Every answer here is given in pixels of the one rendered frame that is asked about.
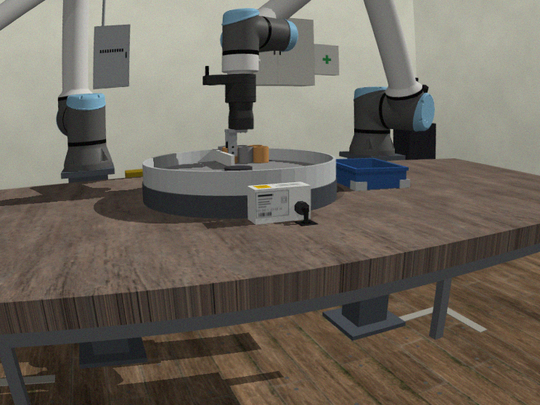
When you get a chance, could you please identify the grey turntable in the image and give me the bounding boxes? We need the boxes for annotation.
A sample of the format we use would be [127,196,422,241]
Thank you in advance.
[142,147,338,219]

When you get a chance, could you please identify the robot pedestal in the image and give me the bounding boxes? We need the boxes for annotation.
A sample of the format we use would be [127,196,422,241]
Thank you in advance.
[322,150,406,341]
[61,168,149,369]

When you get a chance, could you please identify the blue crate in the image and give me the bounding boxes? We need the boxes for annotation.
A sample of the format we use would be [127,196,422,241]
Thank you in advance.
[336,157,409,191]

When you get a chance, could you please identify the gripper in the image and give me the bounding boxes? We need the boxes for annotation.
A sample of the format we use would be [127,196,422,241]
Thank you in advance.
[224,73,257,154]

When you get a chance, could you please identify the grey electrical panel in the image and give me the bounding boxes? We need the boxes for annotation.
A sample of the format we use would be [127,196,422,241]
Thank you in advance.
[92,0,131,89]

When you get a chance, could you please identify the white first aid box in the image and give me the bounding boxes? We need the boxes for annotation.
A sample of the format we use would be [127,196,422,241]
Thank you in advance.
[314,43,340,77]

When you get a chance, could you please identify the wooden table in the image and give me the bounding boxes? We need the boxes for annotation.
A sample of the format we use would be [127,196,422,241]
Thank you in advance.
[0,157,540,405]

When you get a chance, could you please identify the white control box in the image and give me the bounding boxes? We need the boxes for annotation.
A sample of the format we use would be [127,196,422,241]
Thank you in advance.
[247,181,319,227]

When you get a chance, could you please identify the black cabinet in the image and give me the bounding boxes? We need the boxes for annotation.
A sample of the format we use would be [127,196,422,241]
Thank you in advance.
[394,122,436,160]

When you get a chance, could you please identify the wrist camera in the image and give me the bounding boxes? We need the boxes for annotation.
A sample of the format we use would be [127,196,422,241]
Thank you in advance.
[202,65,226,86]

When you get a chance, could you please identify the grey wall cabinet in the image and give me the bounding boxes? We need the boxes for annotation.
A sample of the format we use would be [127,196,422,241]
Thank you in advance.
[257,17,315,87]

